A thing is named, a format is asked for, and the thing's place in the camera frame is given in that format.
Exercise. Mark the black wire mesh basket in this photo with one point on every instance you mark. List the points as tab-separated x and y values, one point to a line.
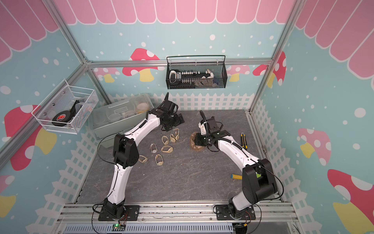
196	72

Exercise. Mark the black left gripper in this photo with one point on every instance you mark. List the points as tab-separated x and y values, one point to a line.
177	121

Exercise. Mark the green yellow toy paddle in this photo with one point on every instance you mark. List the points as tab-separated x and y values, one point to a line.
239	177

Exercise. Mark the translucent green storage box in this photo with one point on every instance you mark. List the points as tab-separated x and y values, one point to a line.
119	116

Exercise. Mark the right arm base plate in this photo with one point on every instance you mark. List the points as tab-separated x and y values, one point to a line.
229	212

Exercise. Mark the cream square dial watch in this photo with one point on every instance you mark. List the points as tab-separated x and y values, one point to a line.
176	133

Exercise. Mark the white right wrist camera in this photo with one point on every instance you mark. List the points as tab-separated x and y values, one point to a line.
201	125

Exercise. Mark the black tape roll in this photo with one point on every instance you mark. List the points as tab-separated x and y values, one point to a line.
62	118

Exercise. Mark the green lit circuit board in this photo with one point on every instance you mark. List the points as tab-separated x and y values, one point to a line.
118	227

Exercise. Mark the yellow black utility knife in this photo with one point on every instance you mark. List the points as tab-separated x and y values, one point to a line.
243	141

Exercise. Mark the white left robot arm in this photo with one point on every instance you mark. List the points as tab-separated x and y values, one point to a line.
126	154

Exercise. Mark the cream watch front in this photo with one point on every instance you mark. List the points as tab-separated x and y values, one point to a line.
153	148

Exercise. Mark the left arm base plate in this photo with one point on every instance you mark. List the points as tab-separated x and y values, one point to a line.
127	212

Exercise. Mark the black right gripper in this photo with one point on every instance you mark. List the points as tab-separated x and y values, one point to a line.
197	140

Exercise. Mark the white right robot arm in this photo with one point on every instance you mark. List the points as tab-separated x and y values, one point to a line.
258	179

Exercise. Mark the clear acrylic wall bin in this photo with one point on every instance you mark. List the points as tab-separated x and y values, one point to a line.
78	100

